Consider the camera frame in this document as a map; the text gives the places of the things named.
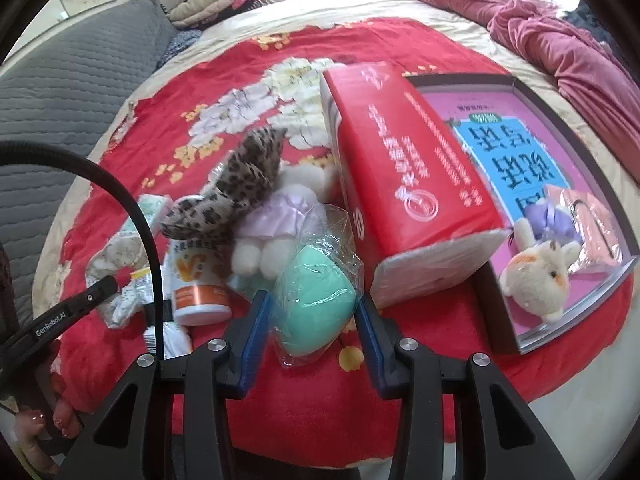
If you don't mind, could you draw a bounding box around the green sponge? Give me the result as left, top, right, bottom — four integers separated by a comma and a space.
270, 204, 364, 368

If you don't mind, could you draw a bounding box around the red tissue pack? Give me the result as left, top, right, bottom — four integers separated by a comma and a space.
320, 63, 508, 309

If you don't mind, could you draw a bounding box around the purple dressed cat plush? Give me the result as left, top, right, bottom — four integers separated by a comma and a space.
499, 198, 582, 323

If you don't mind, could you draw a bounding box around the pink item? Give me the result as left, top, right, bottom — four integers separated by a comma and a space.
544, 184, 623, 274

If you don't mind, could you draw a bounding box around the pink dressed bear plush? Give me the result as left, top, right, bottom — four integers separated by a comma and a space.
231, 164, 337, 281

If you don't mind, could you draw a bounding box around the person left hand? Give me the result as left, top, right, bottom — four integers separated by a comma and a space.
14, 339, 82, 479

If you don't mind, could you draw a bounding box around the orange white bottle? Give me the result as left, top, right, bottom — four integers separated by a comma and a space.
168, 240, 232, 327

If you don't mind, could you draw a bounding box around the white tube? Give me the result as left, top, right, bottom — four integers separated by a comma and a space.
143, 322, 193, 360

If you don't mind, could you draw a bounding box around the green tissue packet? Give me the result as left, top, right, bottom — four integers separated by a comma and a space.
85, 218, 153, 330

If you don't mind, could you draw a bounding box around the red floral blanket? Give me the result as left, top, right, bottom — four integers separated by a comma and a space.
54, 16, 636, 470

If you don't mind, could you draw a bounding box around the grey quilted headboard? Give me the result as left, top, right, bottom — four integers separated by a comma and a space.
1, 0, 177, 324

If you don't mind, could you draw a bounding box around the pink book tray box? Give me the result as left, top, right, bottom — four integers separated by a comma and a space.
410, 74, 639, 354

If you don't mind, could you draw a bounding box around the pink crumpled quilt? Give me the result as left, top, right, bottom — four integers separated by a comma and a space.
419, 0, 639, 179

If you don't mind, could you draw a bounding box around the folded blankets stack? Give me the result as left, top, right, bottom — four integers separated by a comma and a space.
166, 0, 269, 30

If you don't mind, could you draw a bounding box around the black cable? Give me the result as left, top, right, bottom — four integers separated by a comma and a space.
0, 140, 166, 361

